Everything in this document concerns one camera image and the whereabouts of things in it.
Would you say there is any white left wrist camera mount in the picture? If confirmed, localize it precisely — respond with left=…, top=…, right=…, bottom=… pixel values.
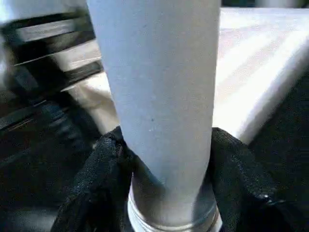
left=0, top=0, right=88, bottom=24

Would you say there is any black work mat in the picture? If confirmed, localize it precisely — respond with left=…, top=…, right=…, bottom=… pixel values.
left=0, top=68, right=309, bottom=232

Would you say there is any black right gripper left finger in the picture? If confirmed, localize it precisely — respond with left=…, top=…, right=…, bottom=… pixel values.
left=51, top=126, right=136, bottom=232

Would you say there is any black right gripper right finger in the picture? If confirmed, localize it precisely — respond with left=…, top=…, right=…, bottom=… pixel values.
left=208, top=127, right=309, bottom=232

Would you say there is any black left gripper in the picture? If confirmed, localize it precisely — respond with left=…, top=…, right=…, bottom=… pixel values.
left=0, top=12, right=104, bottom=156

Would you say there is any white plastic table top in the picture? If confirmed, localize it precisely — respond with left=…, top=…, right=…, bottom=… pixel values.
left=63, top=7, right=309, bottom=145

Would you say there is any white plastic table leg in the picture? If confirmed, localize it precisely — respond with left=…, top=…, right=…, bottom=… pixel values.
left=84, top=0, right=224, bottom=232

